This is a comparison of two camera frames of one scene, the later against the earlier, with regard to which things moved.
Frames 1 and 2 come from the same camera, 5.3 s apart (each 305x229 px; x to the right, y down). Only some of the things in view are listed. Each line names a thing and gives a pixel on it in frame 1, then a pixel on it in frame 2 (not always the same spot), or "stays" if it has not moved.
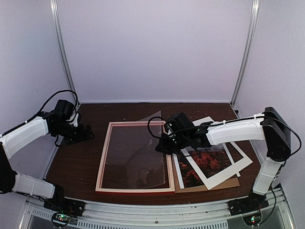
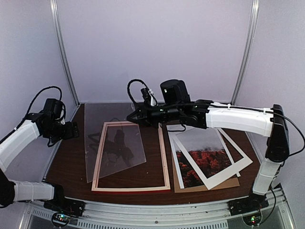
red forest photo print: (210, 160) stays
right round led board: (253, 219) stays
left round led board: (61, 219) stays
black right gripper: (163, 146) to (145, 117)
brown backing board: (232, 182) stays
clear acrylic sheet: (130, 160) to (113, 143)
